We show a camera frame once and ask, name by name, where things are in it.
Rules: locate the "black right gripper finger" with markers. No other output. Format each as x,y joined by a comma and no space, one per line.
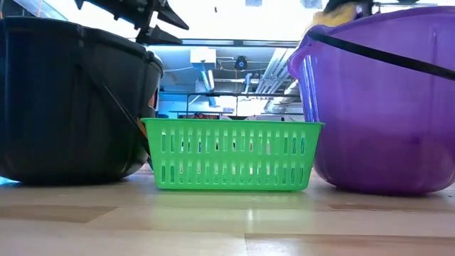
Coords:
339,4
364,7

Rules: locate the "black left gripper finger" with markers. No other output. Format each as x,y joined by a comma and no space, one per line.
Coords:
168,14
156,37

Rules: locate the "yellow candy bag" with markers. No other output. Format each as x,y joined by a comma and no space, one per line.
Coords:
334,18

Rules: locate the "black halloween bucket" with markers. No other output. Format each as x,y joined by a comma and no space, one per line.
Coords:
53,106

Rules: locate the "purple monster face halloween bucket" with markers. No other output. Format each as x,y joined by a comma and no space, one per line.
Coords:
373,124

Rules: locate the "white box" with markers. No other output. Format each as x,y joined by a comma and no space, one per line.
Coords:
202,55

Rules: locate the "round black device blue light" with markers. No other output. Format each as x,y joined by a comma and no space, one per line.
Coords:
241,63

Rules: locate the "green slotted plastic basket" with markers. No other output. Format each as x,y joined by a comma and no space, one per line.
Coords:
231,126

